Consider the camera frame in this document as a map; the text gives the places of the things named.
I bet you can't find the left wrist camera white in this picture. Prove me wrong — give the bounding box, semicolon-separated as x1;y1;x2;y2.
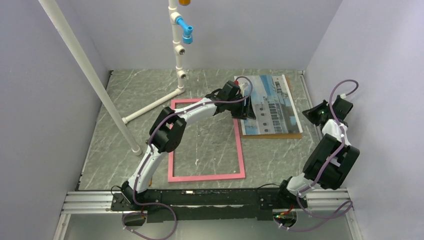
234;79;251;97

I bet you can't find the purple cable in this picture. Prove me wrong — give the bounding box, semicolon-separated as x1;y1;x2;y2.
121;76;254;240
273;79;359;232

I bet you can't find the building photo print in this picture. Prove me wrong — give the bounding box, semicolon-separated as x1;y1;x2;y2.
233;74;304;136

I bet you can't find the white pvc pipe structure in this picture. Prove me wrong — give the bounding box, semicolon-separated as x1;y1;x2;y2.
39;0;188;156

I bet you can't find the orange pipe nozzle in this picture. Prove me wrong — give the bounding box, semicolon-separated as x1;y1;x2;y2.
178;0;191;6

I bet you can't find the brown frame backing board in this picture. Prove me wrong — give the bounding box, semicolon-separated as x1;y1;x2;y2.
239;75;304;140

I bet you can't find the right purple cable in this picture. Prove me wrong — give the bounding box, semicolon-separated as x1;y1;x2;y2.
273;79;359;232

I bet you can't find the pink photo frame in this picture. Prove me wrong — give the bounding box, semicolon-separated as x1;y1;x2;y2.
167;119;246;183

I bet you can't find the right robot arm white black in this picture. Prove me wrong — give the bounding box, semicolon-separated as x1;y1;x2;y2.
275;95;360;208

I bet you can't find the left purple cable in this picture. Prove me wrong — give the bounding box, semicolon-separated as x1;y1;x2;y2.
121;76;254;240

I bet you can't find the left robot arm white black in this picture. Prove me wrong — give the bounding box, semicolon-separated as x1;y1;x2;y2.
120;77;255;210

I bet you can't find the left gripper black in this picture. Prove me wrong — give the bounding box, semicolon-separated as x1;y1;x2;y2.
226;95;256;121

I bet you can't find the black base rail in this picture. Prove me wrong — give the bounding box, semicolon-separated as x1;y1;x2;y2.
110;186;300;223

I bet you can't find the blue pipe nozzle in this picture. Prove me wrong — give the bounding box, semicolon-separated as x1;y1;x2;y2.
175;16;194;44

